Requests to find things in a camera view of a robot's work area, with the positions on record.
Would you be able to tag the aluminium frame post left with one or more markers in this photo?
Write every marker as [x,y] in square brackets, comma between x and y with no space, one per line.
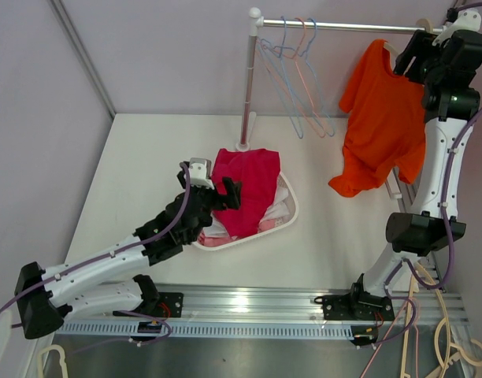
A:
[75,41]

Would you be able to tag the white perforated plastic basket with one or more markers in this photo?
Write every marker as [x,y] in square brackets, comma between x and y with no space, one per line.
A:
[292,205]

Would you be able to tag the light blue wire hanger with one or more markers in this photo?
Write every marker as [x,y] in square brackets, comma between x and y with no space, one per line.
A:
[278,55]

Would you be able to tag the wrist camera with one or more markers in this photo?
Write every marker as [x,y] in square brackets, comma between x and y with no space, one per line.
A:
[468,19]
[199,172]

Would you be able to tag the beige wooden hanger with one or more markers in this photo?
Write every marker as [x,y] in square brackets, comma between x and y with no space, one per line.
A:
[423,25]

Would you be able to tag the white slotted cable duct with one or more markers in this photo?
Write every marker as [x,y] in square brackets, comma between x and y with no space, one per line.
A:
[318,330]

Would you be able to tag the aluminium mounting rail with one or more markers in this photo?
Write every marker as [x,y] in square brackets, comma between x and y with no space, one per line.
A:
[284,305]

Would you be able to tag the light pink t shirt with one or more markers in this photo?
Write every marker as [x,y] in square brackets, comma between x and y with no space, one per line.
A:
[211,242]

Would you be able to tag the aluminium frame post right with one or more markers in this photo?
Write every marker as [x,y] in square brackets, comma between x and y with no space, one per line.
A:
[451,14]

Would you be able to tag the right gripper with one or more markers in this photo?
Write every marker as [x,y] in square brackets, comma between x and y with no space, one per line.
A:
[420,44]

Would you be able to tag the lavender blue wire hanger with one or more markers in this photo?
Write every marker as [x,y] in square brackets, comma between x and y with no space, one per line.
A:
[313,111]

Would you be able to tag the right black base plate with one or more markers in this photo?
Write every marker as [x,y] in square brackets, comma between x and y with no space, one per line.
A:
[351,307]

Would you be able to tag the pink wire hanger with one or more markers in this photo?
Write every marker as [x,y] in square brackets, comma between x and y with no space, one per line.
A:
[295,79]

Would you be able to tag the magenta t shirt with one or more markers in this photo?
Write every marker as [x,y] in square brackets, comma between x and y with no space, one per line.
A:
[257,171]

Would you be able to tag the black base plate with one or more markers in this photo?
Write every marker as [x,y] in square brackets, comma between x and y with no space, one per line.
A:
[351,307]
[168,305]

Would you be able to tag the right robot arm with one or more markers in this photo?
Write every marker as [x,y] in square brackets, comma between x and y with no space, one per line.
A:
[445,65]

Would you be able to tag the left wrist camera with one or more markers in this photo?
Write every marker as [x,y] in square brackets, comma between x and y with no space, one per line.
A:
[199,172]

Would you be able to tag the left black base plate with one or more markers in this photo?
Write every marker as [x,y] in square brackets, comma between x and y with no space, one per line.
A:
[168,305]

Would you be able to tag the white t shirt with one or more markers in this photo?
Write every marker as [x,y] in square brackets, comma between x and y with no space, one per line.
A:
[277,210]

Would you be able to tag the orange t shirt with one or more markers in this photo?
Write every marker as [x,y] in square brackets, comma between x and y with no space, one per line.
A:
[385,128]

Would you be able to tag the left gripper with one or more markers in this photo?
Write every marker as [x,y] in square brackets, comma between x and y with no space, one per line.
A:
[232,192]

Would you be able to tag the aluminium frame post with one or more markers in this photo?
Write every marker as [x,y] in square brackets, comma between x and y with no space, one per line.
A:
[75,41]
[451,14]

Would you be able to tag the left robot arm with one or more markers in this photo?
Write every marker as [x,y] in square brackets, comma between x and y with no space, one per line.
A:
[48,297]

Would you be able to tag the beige hanger pile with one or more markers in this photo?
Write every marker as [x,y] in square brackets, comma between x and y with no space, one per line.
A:
[454,352]

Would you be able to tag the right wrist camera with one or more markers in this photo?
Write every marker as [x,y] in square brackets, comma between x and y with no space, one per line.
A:
[468,19]

